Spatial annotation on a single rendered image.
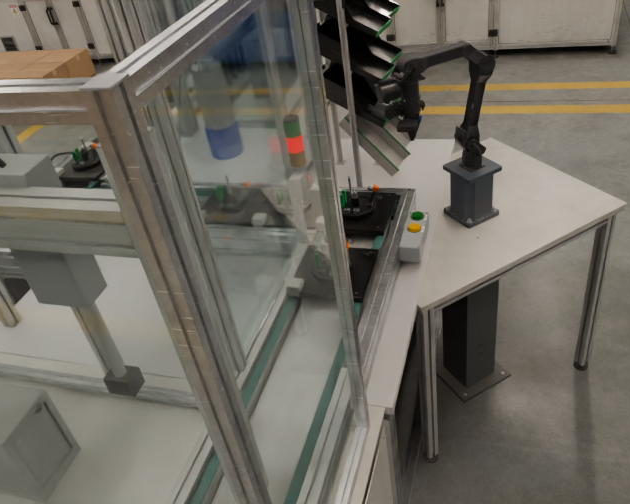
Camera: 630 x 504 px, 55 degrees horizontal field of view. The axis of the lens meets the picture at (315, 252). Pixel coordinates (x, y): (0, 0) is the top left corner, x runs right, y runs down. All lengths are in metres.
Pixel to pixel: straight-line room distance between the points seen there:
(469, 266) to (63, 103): 1.66
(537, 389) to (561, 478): 0.42
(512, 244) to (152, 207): 1.71
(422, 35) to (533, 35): 0.99
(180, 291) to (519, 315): 2.64
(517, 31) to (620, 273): 3.17
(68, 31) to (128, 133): 7.46
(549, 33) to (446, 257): 4.23
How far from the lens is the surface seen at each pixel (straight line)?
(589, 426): 2.76
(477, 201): 2.20
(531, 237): 2.20
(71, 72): 6.88
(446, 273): 2.03
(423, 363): 2.13
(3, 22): 8.54
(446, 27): 6.12
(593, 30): 6.14
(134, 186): 0.57
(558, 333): 3.09
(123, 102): 0.54
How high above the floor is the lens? 2.15
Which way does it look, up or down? 36 degrees down
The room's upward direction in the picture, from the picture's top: 10 degrees counter-clockwise
